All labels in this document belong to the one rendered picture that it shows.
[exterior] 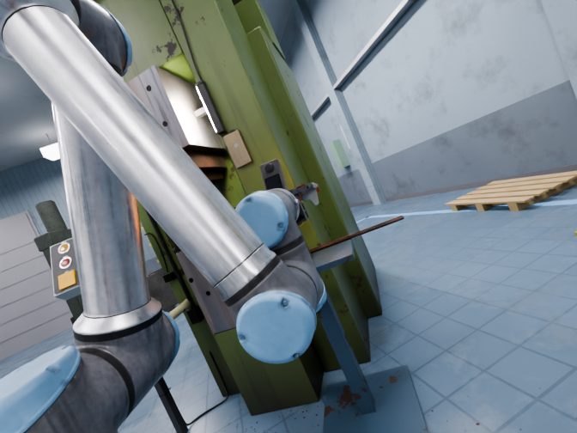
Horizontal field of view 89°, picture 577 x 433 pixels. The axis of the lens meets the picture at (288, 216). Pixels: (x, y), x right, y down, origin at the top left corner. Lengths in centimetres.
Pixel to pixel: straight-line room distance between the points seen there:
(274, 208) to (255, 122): 110
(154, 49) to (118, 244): 139
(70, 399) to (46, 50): 44
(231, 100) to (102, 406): 133
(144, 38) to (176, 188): 158
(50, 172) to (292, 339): 1092
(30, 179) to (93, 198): 1075
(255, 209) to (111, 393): 36
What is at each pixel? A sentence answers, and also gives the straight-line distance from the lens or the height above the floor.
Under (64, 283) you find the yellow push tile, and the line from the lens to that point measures 175.
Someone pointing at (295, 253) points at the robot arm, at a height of 86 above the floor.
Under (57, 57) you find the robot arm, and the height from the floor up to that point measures 120.
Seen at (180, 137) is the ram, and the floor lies 141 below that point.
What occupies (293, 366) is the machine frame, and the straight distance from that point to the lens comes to 156.
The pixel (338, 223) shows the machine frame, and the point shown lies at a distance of 190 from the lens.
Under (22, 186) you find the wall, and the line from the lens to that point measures 1140.
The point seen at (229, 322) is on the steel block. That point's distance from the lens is 154.
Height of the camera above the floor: 95
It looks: 3 degrees down
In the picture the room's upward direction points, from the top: 24 degrees counter-clockwise
